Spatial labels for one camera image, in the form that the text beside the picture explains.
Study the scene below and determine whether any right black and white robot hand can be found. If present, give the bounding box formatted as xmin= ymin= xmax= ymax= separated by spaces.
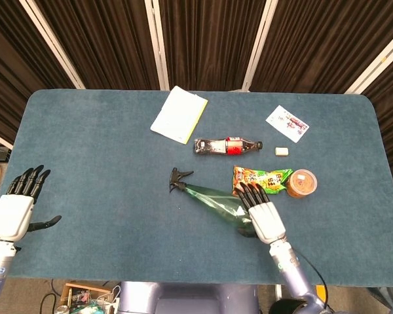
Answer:
xmin=234 ymin=182 xmax=287 ymax=245

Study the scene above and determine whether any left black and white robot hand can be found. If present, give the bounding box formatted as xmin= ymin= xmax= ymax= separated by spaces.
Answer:
xmin=0 ymin=165 xmax=62 ymax=243

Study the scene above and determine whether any green transparent spray bottle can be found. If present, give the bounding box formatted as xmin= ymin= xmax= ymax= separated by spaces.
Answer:
xmin=169 ymin=167 xmax=259 ymax=235

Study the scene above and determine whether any cola bottle with red label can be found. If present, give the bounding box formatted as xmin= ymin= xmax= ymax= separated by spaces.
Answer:
xmin=193 ymin=137 xmax=264 ymax=157

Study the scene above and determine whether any orange and green snack bag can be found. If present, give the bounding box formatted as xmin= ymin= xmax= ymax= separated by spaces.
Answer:
xmin=231 ymin=166 xmax=294 ymax=196

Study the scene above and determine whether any orange lidded plastic cup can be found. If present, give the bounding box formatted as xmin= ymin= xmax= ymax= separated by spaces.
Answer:
xmin=286 ymin=169 xmax=318 ymax=199

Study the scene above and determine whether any black round bin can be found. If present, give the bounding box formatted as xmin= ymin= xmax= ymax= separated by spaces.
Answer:
xmin=270 ymin=297 xmax=302 ymax=314

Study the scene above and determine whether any white printed card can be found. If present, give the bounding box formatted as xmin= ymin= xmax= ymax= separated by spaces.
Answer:
xmin=265 ymin=105 xmax=310 ymax=143

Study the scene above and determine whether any cardboard box of clutter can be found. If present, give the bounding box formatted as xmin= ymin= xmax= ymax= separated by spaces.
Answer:
xmin=59 ymin=283 xmax=119 ymax=314

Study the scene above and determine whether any blue grey robot torso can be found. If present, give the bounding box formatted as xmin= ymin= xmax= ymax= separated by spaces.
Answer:
xmin=117 ymin=281 xmax=259 ymax=314

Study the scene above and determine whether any white notepad with yellow cover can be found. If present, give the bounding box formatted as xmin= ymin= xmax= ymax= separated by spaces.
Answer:
xmin=150 ymin=85 xmax=209 ymax=145

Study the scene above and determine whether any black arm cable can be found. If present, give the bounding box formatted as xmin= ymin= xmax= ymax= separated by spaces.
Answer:
xmin=293 ymin=247 xmax=328 ymax=297

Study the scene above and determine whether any white partition frame post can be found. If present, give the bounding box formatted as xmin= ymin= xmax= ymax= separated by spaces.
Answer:
xmin=19 ymin=0 xmax=86 ymax=90
xmin=343 ymin=32 xmax=393 ymax=96
xmin=143 ymin=0 xmax=170 ymax=91
xmin=241 ymin=0 xmax=279 ymax=92
xmin=0 ymin=127 xmax=14 ymax=150

